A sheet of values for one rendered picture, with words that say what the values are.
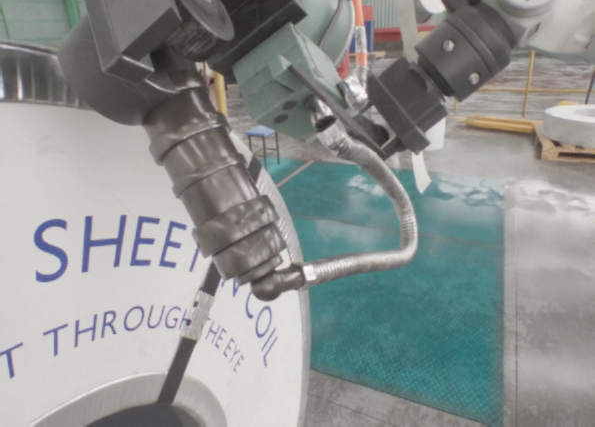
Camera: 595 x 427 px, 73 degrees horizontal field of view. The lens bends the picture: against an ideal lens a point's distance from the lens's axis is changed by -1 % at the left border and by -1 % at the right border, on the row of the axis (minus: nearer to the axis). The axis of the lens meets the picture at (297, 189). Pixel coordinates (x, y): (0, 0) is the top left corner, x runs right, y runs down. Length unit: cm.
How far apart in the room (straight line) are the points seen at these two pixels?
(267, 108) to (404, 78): 23
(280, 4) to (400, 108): 22
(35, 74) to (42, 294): 18
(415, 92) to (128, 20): 35
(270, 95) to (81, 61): 14
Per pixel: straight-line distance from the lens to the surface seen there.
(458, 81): 50
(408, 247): 48
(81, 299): 43
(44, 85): 38
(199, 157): 27
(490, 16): 52
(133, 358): 50
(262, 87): 35
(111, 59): 24
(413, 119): 50
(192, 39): 26
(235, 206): 27
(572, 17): 59
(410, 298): 233
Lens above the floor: 135
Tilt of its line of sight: 21 degrees down
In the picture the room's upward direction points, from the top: 3 degrees counter-clockwise
